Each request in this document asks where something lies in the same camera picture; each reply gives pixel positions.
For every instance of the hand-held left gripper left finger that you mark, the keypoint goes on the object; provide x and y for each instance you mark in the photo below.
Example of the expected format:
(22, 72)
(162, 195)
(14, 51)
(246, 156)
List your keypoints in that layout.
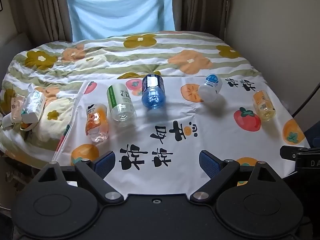
(107, 164)

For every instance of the green white tissue pack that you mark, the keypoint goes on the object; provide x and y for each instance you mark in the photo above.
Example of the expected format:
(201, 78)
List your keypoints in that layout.
(33, 105)

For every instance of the beige padded headboard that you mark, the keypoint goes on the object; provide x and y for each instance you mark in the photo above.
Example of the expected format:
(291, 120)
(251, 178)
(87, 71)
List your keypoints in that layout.
(13, 47)

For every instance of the white fruit printed cloth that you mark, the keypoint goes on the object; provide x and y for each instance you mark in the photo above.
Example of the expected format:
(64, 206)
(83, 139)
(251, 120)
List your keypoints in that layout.
(175, 127)

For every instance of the white cup blue label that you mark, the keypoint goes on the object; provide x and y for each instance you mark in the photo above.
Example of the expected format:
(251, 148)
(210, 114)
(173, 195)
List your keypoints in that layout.
(211, 87)

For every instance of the floral striped blanket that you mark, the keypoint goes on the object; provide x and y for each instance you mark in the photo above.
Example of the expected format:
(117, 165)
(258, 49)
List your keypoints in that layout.
(130, 55)

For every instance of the white crumpled wrapper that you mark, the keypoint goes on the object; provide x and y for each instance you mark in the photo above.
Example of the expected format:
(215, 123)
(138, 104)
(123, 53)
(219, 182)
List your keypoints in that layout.
(8, 121)

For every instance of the yellow clear plastic cup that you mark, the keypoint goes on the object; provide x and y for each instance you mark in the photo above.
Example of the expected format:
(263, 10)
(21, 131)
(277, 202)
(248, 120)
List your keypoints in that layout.
(263, 105)

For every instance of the light blue window cloth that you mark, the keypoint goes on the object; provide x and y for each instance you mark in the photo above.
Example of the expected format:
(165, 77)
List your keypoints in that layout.
(120, 12)

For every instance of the clear cup green label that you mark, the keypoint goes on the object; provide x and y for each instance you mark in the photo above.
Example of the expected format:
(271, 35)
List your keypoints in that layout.
(120, 102)

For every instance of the clear cup orange cartoon label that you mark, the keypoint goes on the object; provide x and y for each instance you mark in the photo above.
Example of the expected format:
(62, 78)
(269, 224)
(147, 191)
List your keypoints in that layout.
(97, 121)

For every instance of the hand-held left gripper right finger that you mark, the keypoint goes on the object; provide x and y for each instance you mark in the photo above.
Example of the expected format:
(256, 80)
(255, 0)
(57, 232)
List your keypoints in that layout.
(208, 164)

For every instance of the pink tissue packet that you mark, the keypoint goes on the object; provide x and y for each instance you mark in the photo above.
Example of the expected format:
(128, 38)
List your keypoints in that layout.
(17, 106)

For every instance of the blue clear plastic cup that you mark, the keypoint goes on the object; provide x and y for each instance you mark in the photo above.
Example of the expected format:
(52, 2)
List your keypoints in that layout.
(153, 92)

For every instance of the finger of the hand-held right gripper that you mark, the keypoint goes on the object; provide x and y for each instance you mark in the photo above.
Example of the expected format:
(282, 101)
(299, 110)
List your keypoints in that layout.
(287, 152)

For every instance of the beige curtain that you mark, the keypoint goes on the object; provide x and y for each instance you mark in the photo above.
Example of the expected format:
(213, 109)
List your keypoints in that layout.
(42, 10)
(200, 5)

